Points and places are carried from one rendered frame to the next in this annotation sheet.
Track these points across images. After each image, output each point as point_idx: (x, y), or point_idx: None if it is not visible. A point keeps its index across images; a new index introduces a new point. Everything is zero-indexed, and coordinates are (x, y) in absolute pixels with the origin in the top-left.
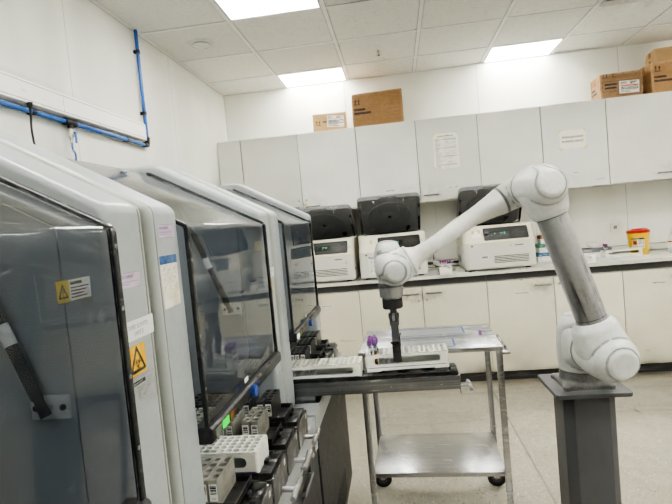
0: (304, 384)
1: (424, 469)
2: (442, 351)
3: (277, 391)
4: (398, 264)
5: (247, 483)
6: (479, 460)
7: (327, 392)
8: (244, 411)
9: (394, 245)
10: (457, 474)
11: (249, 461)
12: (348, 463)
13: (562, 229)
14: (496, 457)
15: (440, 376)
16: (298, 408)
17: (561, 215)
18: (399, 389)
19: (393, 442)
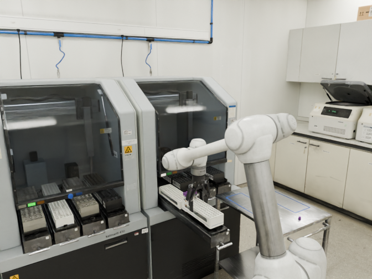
0: (161, 199)
1: (239, 277)
2: (207, 218)
3: (118, 199)
4: (165, 159)
5: (40, 229)
6: None
7: (168, 208)
8: (94, 201)
9: (196, 144)
10: None
11: (55, 222)
12: (229, 249)
13: (249, 175)
14: None
15: (203, 231)
16: (124, 210)
17: (250, 164)
18: (189, 226)
19: (254, 253)
